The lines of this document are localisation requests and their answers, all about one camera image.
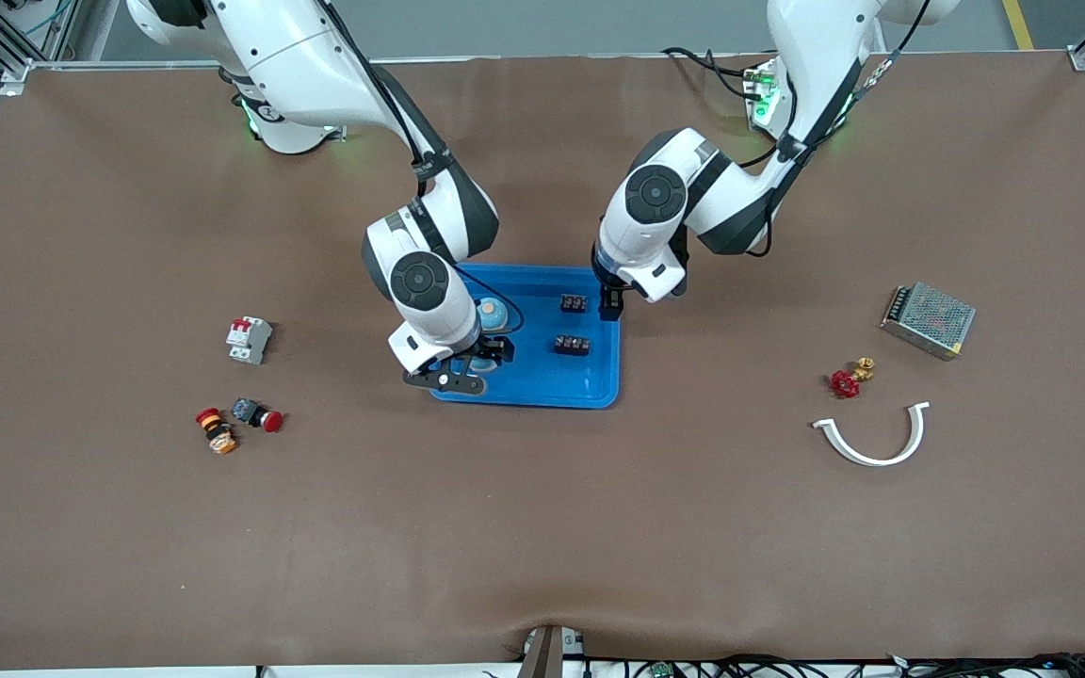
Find blue plastic tray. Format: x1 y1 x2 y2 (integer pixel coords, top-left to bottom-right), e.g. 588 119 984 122
429 263 622 411

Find white red circuit breaker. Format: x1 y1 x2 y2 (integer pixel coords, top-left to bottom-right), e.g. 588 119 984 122
226 316 273 365

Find red mushroom push button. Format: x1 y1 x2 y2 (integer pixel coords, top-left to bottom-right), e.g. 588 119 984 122
230 397 285 434

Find brown table mat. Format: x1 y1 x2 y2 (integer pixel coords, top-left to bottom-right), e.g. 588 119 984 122
0 52 1085 671

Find yellow red emergency button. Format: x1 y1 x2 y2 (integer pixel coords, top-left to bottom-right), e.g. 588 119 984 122
195 408 240 456

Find metal mesh power supply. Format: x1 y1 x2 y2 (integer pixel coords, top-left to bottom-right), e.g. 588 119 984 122
880 282 978 362

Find white curved pipe clamp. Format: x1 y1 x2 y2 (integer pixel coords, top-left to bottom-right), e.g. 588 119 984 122
811 401 932 468

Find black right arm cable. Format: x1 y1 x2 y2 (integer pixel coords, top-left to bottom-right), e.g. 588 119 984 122
316 0 525 335

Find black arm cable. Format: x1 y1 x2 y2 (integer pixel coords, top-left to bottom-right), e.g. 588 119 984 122
316 0 525 335
745 0 930 260

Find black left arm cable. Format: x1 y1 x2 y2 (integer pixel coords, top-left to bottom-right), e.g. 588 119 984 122
745 0 930 260

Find brass valve red handle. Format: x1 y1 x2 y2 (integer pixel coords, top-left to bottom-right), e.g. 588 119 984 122
830 357 877 400

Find grey metal bracket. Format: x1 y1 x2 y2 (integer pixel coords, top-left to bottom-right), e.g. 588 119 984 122
516 624 587 678

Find black cable bundle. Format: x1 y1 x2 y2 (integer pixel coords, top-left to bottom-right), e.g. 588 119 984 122
590 653 1085 678

